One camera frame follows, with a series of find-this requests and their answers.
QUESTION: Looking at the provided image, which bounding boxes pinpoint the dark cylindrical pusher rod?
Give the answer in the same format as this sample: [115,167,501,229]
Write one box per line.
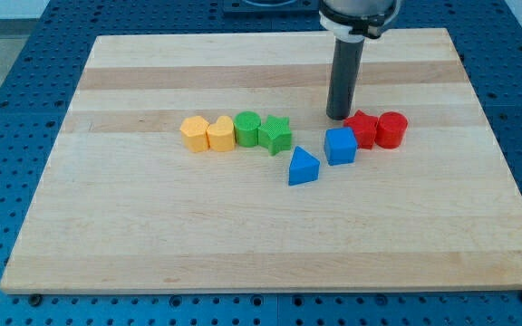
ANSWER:
[326,40,364,120]

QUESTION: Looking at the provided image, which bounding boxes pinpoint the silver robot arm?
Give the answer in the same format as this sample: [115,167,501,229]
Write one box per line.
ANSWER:
[319,0,402,120]

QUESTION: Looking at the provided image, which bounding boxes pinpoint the red star block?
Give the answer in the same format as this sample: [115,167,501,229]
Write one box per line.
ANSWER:
[343,110,378,149]

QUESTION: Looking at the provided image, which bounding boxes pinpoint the green star block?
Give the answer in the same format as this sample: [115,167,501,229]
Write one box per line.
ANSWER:
[257,115,293,156]

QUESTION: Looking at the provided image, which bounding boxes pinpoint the red cylinder block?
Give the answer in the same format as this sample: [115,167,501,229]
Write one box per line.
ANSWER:
[374,111,408,149]

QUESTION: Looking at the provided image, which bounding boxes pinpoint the blue cube block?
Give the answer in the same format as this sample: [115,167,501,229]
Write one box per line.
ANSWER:
[324,127,358,166]

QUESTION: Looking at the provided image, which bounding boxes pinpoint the blue triangle block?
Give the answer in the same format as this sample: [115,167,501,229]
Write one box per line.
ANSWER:
[288,146,321,186]

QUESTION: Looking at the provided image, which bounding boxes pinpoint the green cylinder block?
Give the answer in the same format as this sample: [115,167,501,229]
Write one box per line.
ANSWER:
[234,111,261,148]

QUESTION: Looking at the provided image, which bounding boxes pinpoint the yellow heart block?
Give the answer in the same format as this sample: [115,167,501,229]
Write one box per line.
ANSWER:
[207,116,236,152]

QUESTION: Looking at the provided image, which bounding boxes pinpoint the yellow hexagon block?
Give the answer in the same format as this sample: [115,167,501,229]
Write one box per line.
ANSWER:
[179,116,209,153]

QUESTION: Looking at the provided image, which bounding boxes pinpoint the wooden board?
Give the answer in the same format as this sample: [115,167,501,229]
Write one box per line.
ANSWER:
[0,28,522,294]

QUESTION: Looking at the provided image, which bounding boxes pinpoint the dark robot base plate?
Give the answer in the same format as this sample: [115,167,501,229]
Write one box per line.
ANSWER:
[221,0,319,14]

